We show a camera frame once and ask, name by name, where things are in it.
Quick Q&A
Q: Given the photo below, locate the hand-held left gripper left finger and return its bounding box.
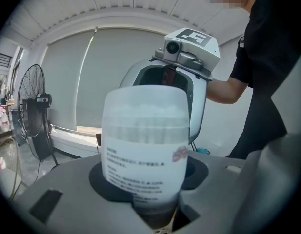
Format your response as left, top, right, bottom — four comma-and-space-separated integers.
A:
13, 152, 153, 234

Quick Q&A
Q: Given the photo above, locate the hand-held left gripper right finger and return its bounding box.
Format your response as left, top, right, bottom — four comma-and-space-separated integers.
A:
173, 151, 246, 234

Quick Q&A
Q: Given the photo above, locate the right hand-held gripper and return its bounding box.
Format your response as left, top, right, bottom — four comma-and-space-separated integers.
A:
118, 27, 221, 145

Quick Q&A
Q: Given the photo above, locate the white plastic container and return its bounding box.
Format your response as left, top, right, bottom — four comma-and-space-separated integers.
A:
101, 84, 191, 229

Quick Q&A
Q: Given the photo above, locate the person's right forearm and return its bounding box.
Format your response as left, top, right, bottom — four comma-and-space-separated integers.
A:
206, 78, 250, 105

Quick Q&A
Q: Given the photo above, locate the grey roller blind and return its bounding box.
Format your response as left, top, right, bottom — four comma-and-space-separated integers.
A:
75, 28, 181, 132
41, 30, 93, 132

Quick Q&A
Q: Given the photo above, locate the person's black-clothed body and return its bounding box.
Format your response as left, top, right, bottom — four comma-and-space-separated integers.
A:
189, 0, 301, 161

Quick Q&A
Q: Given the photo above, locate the white bottle red label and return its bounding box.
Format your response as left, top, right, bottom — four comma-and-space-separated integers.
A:
0, 109, 11, 132

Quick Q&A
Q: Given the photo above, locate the black round lamp base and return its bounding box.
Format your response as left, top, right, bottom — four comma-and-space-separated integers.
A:
17, 64, 60, 166

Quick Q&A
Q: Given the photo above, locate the wire chair with white seat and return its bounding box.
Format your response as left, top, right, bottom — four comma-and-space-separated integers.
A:
0, 136, 29, 202

